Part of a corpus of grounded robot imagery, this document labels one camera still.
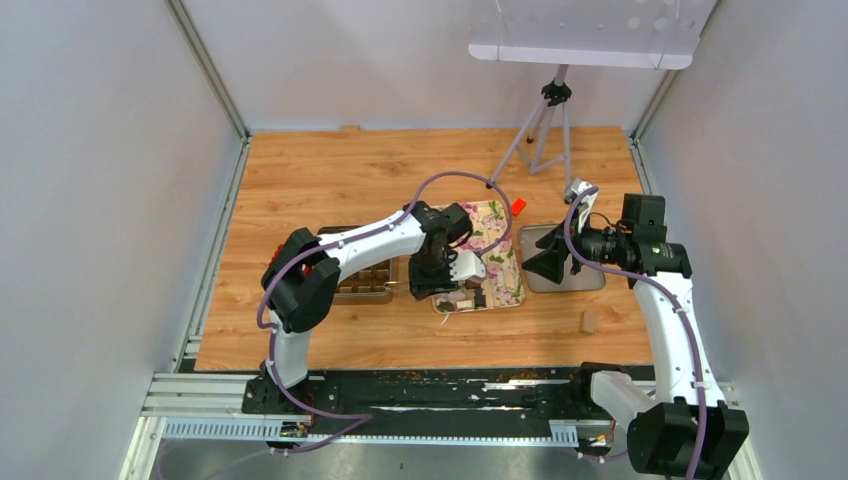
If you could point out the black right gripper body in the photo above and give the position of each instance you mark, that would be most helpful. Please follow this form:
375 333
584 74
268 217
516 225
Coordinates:
598 245

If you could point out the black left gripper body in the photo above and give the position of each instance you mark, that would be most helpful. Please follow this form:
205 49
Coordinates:
431 276

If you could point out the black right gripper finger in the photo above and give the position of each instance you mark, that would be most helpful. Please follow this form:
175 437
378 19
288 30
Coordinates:
554 240
550 265

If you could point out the floral patterned tray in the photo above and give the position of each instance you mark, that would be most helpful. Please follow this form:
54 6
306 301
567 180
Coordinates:
503 287

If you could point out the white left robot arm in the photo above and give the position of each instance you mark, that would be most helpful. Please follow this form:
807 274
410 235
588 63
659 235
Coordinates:
301 282

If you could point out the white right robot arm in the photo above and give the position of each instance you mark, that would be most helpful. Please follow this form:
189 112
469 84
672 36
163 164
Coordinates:
685 429

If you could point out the gold chocolate tin box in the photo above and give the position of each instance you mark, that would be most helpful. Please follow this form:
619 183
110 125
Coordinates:
371 286

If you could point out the grey metal tin lid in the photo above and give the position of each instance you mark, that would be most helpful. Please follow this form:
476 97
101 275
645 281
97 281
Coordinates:
586 280

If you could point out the small red block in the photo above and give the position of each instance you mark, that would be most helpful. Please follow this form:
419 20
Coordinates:
517 206

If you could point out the small wooden block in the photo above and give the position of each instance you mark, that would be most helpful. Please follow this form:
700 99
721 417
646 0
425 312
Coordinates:
588 322

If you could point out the white tripod stand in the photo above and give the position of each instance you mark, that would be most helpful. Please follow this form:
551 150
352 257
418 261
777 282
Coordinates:
529 143

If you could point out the red white grid object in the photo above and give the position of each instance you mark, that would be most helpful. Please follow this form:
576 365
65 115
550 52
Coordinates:
275 257

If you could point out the white overhead light panel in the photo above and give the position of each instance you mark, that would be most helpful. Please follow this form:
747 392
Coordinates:
640 34

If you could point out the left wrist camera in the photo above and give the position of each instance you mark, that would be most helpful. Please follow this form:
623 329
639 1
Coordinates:
468 266

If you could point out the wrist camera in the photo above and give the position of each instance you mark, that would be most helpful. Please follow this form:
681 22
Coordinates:
468 266
581 196

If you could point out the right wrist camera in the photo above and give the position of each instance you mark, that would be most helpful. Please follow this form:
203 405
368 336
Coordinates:
581 196

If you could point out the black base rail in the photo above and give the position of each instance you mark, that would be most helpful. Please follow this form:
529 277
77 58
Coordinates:
536 407

